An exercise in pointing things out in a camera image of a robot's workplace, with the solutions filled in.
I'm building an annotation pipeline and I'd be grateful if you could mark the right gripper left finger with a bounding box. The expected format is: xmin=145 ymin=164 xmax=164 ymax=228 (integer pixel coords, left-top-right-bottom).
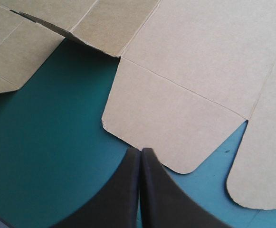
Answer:
xmin=49 ymin=147 xmax=143 ymax=228

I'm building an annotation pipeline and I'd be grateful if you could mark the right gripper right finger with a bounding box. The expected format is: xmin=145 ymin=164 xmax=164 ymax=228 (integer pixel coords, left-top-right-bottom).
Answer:
xmin=139 ymin=147 xmax=229 ymax=228

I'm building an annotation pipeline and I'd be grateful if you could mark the brown cardboard box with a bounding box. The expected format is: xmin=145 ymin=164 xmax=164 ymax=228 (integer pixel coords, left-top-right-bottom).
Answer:
xmin=0 ymin=0 xmax=276 ymax=211

